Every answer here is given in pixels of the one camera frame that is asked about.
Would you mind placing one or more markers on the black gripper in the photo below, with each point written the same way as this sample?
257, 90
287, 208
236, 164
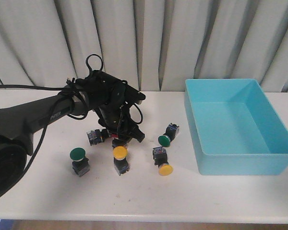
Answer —
113, 112

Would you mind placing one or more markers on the red push button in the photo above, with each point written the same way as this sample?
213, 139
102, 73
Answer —
97, 136
117, 142

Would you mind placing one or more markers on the yellow push button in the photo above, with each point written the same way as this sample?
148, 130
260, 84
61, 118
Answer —
160, 158
120, 163

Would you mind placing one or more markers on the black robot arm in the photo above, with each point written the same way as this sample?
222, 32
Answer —
19, 123

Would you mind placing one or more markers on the blue plastic box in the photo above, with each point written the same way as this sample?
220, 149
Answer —
234, 128

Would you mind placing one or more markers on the yellow lying push button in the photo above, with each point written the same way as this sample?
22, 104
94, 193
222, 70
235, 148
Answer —
160, 158

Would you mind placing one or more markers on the red lying push button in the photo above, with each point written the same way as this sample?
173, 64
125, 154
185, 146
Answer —
97, 136

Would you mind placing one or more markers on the green lying push button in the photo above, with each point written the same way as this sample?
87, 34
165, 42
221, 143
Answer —
169, 135

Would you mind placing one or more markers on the green upright push button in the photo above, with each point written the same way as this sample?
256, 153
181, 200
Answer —
80, 163

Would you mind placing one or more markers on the grey pleated curtain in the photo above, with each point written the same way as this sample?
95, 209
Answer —
156, 45

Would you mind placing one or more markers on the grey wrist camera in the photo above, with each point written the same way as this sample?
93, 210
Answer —
129, 94

